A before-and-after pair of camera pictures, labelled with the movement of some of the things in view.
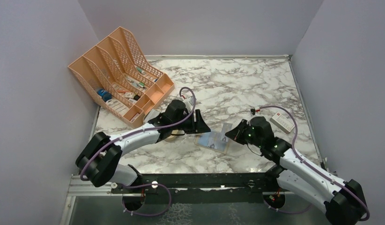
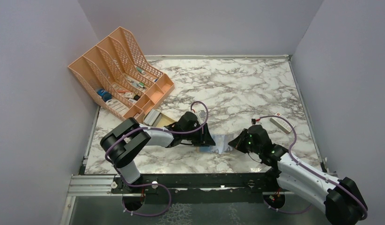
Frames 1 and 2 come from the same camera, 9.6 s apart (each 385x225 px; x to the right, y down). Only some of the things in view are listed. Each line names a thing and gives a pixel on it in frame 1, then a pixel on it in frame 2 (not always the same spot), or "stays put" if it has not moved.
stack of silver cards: x=150 y=115 stays put
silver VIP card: x=226 y=127 to x=222 y=141
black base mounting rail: x=243 y=187 stays put
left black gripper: x=201 y=127 to x=208 y=140
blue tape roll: x=106 y=96 stays put
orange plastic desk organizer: x=116 y=74 stays put
